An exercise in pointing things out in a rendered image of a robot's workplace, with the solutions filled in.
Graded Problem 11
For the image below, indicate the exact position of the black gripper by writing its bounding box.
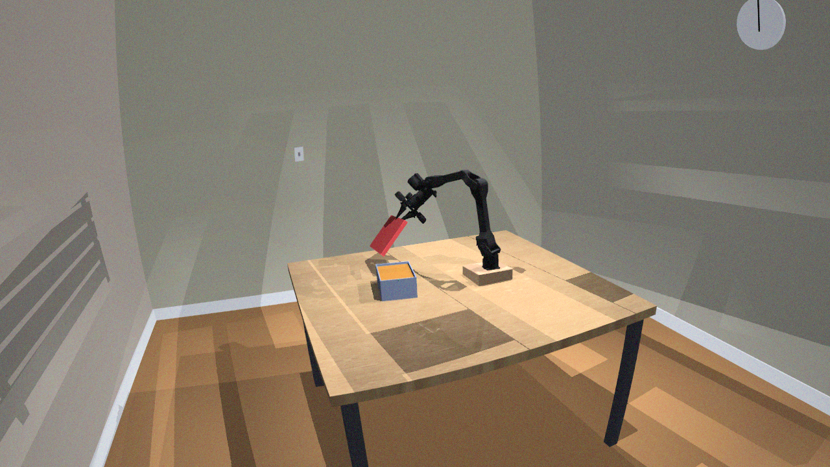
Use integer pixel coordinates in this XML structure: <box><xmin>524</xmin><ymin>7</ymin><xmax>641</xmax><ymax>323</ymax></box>
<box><xmin>395</xmin><ymin>191</ymin><xmax>426</xmax><ymax>224</ymax></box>

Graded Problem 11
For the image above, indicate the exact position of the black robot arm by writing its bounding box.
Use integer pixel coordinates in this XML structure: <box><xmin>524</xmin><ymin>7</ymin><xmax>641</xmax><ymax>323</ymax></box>
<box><xmin>408</xmin><ymin>170</ymin><xmax>501</xmax><ymax>270</ymax></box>

